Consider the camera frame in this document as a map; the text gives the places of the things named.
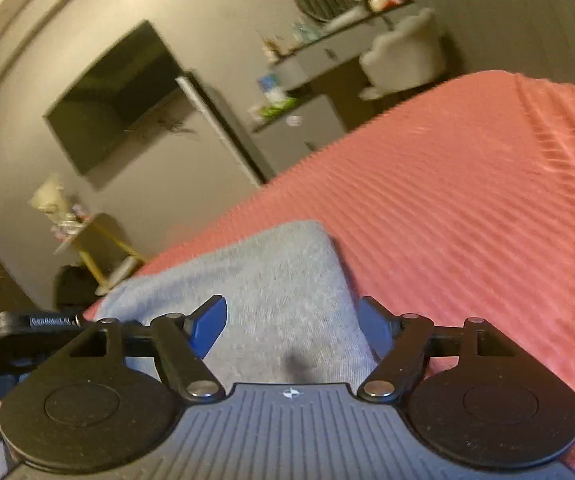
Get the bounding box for wall mounted television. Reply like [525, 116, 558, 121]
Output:
[45, 21, 182, 176]

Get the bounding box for white fluffy chair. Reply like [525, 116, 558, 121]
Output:
[359, 8, 447, 101]

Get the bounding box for yellow legged side table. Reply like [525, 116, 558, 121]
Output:
[53, 212, 148, 297]

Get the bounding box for white blue container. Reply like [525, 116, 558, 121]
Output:
[257, 74, 289, 106]

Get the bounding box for grey drawer cabinet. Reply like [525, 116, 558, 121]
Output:
[253, 96, 347, 174]

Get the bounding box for white vase decoration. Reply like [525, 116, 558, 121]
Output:
[30, 174, 76, 226]

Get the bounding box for grey vanity desk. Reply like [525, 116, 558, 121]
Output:
[270, 2, 420, 91]

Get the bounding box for black bag on floor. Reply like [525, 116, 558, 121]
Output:
[54, 264, 98, 313]

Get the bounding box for white tall standing panel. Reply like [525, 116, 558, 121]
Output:
[176, 70, 272, 188]

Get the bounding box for grey sweatpants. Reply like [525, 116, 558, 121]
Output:
[94, 221, 375, 388]

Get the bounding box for red ribbed bedspread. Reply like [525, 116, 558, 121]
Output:
[79, 69, 575, 480]

